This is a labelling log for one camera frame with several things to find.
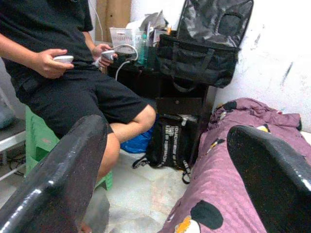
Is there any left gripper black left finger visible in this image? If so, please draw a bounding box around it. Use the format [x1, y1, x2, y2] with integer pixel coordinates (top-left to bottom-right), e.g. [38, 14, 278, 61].
[0, 115, 109, 233]

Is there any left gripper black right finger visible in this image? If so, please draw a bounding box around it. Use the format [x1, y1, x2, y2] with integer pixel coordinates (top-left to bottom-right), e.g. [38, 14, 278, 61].
[226, 125, 311, 233]

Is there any white handheld controller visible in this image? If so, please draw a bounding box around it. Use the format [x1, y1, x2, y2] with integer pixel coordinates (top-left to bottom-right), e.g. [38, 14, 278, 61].
[52, 55, 74, 64]
[94, 50, 115, 68]

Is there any person's right hand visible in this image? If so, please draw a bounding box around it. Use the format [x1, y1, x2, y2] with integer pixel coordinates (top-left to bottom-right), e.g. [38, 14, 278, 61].
[35, 48, 75, 80]

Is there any person's left hand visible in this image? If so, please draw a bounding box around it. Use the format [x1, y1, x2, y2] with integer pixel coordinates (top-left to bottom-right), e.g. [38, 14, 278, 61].
[91, 43, 119, 69]

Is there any green plastic stool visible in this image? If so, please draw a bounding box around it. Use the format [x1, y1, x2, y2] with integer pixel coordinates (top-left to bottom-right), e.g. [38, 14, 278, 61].
[24, 105, 114, 191]

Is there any purple cartoon print blanket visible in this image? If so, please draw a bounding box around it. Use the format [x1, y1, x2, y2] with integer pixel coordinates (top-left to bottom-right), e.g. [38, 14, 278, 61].
[159, 98, 311, 233]

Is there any grey metal shelf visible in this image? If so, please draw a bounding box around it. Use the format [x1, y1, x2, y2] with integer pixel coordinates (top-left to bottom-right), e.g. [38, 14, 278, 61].
[0, 118, 27, 182]

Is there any blue bag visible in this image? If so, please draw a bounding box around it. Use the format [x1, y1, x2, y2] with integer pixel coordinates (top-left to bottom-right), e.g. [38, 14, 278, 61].
[120, 126, 156, 154]

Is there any person in black shorts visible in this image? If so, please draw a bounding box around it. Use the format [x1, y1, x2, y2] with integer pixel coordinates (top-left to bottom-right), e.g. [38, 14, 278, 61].
[0, 0, 157, 182]

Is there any black white striped bag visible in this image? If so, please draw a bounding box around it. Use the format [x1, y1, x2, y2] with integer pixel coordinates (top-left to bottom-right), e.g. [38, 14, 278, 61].
[132, 115, 199, 184]

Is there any black bedside cabinet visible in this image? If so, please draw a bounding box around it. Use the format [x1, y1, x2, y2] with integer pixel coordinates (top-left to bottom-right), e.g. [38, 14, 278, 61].
[106, 64, 210, 168]

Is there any large black bag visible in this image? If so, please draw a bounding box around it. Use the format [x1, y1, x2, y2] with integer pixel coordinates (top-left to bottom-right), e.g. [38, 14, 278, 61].
[155, 0, 254, 93]

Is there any white plastic basket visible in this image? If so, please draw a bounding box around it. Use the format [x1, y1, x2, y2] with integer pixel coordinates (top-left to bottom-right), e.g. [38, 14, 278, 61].
[109, 26, 144, 49]

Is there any green clear bottle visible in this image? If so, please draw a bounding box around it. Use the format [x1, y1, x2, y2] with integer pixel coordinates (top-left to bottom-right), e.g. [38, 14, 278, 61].
[138, 33, 149, 66]

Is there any brown wooden board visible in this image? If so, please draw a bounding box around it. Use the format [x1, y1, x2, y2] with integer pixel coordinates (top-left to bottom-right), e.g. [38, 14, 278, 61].
[95, 0, 132, 42]

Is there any crumpled grey paper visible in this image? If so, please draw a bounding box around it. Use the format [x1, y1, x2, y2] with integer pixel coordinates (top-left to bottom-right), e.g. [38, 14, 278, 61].
[143, 10, 170, 34]

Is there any white controller cable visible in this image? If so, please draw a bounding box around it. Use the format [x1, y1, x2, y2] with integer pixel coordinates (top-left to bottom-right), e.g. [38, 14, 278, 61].
[112, 44, 139, 82]

